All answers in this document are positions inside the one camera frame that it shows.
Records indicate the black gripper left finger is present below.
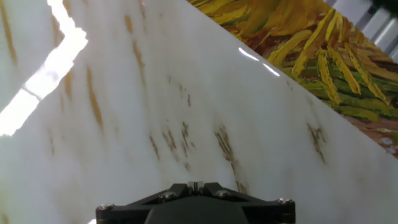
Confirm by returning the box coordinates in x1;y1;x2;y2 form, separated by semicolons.
95;181;197;224

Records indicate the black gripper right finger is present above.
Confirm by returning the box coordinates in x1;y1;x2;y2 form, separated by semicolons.
195;181;296;224

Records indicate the white marble pattern sheet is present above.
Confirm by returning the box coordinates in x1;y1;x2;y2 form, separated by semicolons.
0;0;398;224

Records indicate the yellow green painted cloth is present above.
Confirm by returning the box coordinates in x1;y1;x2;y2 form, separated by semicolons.
186;0;398;160

